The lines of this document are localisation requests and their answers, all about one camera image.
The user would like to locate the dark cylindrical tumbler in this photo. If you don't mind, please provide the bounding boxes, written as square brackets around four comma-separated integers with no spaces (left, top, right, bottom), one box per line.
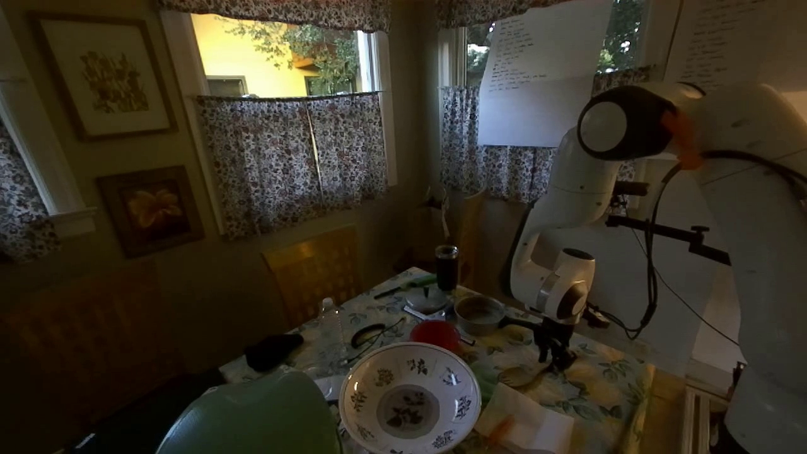
[435,242,465,298]

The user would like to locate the white handwritten board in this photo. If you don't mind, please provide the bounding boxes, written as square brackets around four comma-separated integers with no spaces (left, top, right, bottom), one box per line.
[663,0,807,85]

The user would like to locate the lemon print tablecloth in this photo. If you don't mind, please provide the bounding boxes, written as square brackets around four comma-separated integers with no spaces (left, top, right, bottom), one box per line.
[218,265,658,454]

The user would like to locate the metal pot black handle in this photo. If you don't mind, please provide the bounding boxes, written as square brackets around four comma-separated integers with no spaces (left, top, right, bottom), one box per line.
[455,292,541,334]

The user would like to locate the black pen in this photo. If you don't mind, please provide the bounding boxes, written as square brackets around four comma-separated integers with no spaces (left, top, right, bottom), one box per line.
[373,274,438,303]

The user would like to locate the floral valance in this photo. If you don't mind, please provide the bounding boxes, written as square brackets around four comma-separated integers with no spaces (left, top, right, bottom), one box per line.
[159,0,391,32]
[432,0,562,28]

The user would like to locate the clear water bottle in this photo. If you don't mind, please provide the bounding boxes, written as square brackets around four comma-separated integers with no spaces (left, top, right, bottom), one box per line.
[312,294,349,355]

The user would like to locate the black pouch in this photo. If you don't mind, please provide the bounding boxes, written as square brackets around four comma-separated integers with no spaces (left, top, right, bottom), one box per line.
[246,329,306,372]

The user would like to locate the white paper napkin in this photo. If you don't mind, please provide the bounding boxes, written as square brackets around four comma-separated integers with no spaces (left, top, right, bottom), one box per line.
[474,380,578,454]

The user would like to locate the white floral bowl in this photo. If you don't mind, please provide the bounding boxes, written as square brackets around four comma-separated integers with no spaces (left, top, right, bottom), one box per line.
[338,337,484,454]

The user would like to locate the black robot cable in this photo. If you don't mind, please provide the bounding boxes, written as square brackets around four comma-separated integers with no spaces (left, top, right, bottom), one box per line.
[588,148,807,337]

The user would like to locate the large green bowl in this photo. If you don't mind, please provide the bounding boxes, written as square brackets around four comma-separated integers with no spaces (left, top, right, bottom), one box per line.
[155,371,344,454]

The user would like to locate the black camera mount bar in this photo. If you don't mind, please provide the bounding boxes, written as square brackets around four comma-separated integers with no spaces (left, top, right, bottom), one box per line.
[604,178,735,265]

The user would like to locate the floral cafe curtain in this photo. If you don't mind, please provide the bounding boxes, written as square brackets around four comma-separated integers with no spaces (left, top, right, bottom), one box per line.
[437,82,562,203]
[0,120,61,265]
[196,87,391,242]

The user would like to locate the black handled scissors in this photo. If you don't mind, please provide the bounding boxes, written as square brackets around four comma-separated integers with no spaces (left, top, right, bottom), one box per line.
[349,316,406,352]

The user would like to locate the silver pot lid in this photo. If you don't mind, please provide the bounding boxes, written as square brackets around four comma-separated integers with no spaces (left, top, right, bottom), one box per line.
[402,288,461,323]

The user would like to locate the dark framed picture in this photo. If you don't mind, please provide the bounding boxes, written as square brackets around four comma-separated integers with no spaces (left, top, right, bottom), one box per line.
[94,163,204,260]

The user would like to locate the white framed window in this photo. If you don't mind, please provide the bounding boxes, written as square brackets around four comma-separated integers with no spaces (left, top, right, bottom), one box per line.
[186,9,382,97]
[456,0,650,85]

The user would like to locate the light framed flower picture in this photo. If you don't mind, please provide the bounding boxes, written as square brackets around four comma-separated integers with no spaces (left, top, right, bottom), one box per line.
[27,9,175,142]

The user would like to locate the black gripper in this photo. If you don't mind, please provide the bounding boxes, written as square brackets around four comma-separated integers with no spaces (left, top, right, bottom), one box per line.
[537,313,588,375]

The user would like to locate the white handwritten paper sheet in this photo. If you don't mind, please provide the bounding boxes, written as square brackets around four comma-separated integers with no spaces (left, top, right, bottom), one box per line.
[481,0,614,148]

